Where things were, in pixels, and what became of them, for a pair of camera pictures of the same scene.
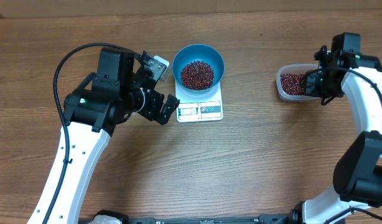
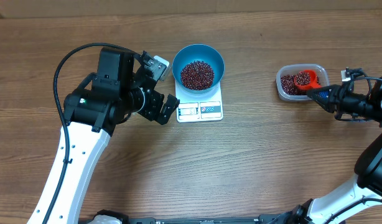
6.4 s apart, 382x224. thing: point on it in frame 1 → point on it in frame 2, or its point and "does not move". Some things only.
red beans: [199, 75] does not move
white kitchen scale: [199, 108] does not move
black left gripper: [151, 112] does not move
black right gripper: [310, 90] → [335, 91]
